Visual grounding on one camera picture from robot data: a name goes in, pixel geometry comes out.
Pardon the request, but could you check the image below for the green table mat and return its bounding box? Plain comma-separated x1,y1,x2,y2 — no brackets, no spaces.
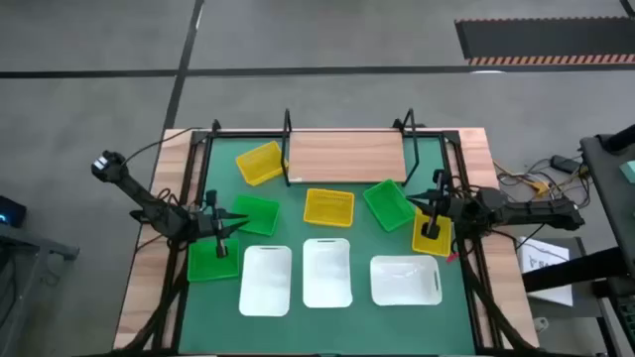
177,134,478,356

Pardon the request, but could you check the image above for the white plastic bin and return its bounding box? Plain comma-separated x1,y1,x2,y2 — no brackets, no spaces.
302,237,354,309
238,244,294,317
369,254,444,307

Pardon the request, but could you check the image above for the grey metal stand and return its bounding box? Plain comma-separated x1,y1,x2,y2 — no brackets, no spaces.
0,220,81,357

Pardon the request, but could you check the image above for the black device with blue light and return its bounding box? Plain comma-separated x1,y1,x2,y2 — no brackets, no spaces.
0,194,29,229

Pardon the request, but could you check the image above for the tangled floor cable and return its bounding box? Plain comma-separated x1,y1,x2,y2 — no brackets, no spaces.
493,158,594,219

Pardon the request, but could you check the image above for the green plastic mesh basket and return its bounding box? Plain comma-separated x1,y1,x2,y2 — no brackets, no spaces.
362,178,418,233
187,237,241,284
230,193,281,237

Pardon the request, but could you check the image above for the black power adapter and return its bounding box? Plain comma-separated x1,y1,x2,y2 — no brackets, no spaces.
550,154,582,175

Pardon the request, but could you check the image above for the black metal table frame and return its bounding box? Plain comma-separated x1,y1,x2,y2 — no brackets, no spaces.
111,118,542,357

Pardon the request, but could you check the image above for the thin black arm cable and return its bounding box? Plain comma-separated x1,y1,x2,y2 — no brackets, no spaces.
121,126,209,168

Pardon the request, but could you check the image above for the white printed paper box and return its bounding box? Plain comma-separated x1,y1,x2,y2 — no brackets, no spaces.
515,236,574,307

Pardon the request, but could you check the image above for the black side desk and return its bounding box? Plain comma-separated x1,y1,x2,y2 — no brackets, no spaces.
578,122,635,279

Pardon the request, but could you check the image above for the wooden shelf with black frame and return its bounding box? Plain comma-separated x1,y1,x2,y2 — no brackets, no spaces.
280,107,422,188

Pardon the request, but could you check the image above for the black hazard-striped floor mat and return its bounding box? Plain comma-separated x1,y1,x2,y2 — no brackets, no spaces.
453,16,635,67

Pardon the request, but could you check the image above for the yellow plastic mesh basket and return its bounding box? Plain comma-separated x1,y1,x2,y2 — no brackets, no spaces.
234,140,290,187
411,206,453,258
303,187,356,228

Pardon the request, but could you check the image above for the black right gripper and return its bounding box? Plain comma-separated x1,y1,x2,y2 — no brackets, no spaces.
405,170,461,241

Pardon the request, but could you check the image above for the black desk bar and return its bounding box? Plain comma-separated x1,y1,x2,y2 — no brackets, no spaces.
522,245,635,294

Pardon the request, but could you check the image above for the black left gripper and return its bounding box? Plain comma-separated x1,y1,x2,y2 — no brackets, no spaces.
197,189,251,260

